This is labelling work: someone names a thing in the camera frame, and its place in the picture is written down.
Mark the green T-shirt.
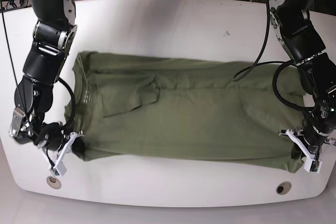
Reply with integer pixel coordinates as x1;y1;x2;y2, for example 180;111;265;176
72;51;303;173

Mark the table grommet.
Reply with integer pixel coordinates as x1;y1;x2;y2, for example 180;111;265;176
46;176;61;189
276;182;292;195

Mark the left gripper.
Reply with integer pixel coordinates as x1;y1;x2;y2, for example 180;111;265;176
279;113;335;160

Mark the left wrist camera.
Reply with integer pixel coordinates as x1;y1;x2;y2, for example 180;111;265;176
303;158;322;174

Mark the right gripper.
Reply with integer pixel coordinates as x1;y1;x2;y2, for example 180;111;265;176
9;108;86;168

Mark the right table grommet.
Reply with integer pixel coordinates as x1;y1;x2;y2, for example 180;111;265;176
276;182;292;195

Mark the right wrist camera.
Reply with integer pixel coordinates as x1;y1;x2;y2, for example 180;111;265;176
49;163;67;177

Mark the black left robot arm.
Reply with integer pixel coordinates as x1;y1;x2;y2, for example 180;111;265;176
269;0;335;166

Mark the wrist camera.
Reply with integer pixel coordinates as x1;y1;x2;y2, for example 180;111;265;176
49;163;67;177
303;158;322;174

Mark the left table grommet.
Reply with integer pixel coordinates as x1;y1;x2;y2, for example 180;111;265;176
46;176;61;189

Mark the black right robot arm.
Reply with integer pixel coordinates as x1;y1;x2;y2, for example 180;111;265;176
9;0;77;152

